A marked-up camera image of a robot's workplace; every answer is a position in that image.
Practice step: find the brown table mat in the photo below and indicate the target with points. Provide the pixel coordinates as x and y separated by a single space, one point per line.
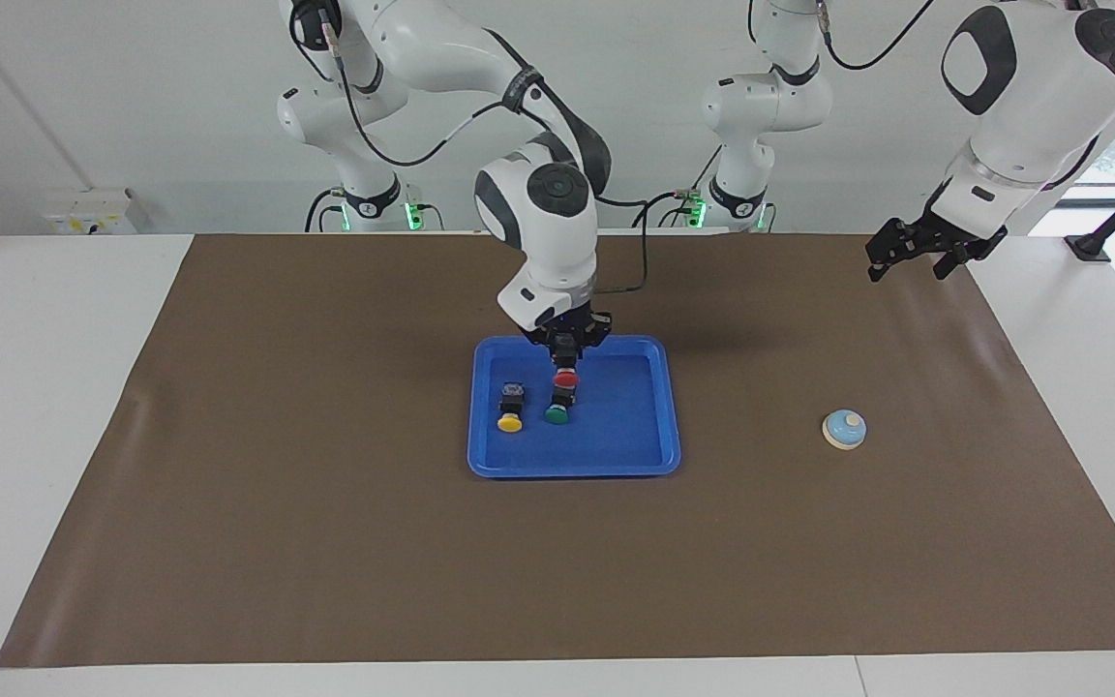
325 561

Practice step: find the light blue call bell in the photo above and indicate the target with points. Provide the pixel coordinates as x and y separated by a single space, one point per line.
845 429

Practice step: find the white wall socket box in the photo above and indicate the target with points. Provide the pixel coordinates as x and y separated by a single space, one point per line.
93 213

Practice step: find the green push button switch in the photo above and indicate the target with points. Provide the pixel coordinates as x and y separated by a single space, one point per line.
556 414

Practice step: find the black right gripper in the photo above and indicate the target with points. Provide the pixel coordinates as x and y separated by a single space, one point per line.
572 329

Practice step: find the red push button switch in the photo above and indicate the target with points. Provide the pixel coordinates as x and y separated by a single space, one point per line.
566 378

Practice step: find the blue plastic tray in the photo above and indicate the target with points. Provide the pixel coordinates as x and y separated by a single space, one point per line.
616 426

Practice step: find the yellow push button switch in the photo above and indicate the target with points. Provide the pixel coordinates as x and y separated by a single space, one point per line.
511 421

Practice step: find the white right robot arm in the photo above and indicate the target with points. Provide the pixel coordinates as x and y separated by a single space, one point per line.
548 242

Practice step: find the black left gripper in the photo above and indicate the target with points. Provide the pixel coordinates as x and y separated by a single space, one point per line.
935 237

